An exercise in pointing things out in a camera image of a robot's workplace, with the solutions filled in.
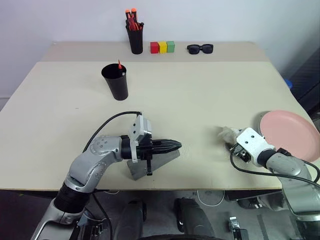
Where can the pink plate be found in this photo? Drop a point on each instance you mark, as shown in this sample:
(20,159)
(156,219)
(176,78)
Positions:
(290,135)

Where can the black plastic cup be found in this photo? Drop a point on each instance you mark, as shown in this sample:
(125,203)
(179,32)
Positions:
(118,87)

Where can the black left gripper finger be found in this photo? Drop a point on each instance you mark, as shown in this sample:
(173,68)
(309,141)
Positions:
(166,149)
(166,142)

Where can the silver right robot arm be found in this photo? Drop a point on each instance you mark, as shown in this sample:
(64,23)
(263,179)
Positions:
(287,167)

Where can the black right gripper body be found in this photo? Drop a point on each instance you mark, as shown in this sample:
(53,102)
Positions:
(241,153)

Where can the orange capped screwdriver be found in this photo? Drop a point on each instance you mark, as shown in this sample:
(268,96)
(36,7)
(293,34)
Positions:
(127,13)
(134,13)

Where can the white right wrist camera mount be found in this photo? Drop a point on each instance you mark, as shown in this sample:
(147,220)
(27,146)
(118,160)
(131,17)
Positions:
(252,143)

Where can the small grey floor device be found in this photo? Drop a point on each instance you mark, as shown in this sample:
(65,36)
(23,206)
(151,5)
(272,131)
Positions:
(235,225)

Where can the green wooden block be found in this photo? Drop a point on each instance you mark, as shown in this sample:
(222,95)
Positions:
(171,46)

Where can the black tool holder cup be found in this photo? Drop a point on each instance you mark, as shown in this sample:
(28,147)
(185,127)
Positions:
(136,42)

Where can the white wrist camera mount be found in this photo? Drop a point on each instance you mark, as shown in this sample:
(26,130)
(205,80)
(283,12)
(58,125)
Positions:
(136,127)
(252,143)

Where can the dark rounded shape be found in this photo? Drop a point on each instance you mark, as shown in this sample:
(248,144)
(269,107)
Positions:
(192,220)
(130,222)

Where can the black carbon fibre panel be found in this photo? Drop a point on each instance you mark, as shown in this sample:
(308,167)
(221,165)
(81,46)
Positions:
(305,82)

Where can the small blue object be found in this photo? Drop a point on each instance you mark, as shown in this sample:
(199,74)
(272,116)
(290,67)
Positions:
(288,83)

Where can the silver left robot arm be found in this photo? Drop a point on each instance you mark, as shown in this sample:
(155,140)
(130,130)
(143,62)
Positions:
(87,162)

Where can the red wooden block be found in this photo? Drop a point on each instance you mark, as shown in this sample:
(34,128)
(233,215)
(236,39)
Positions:
(154,48)

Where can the red black pen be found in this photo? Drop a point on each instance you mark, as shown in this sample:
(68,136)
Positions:
(119,65)

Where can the black table frame beam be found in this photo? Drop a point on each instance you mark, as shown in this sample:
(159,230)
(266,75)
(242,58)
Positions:
(250,195)

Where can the white tissue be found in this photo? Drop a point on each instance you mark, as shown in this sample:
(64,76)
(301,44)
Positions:
(225,133)

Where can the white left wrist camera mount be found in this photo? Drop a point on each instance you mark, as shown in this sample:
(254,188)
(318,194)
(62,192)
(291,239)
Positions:
(136,127)

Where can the black sunglasses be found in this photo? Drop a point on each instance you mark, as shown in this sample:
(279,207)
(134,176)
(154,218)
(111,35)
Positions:
(194,49)

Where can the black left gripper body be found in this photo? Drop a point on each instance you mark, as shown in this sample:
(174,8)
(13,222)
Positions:
(145,150)

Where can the yellow wooden block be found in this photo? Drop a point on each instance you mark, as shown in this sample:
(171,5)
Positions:
(163,47)

